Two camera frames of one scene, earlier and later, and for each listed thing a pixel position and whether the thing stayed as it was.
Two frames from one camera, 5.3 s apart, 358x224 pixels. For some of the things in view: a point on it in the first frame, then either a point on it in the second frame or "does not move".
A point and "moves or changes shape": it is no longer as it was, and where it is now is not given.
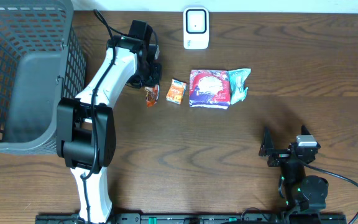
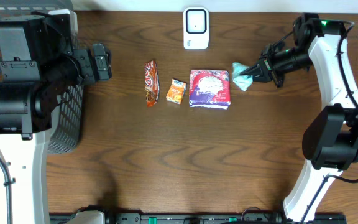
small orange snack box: (176, 91) does not move
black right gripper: (279, 155) to (265, 66)
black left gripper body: (153, 78) to (86, 66)
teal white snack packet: (237, 78) moves or changes shape
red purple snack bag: (209, 88) does not move
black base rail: (197, 218) does not move
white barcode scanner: (196, 28) does not move
